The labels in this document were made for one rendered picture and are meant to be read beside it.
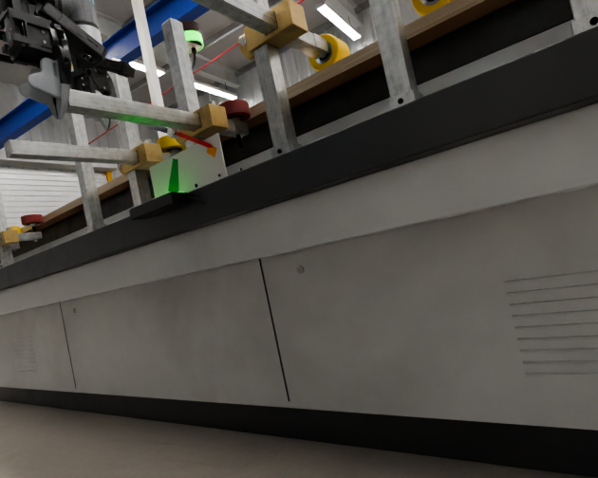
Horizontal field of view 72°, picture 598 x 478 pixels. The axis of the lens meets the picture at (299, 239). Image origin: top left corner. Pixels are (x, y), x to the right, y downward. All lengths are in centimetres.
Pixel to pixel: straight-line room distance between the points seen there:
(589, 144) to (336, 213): 39
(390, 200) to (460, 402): 47
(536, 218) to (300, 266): 54
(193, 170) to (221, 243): 18
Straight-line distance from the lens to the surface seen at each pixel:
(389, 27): 74
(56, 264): 157
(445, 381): 97
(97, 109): 84
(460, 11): 89
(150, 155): 113
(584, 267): 87
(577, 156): 66
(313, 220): 79
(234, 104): 105
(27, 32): 82
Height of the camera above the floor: 51
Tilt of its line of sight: 2 degrees up
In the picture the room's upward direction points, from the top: 12 degrees counter-clockwise
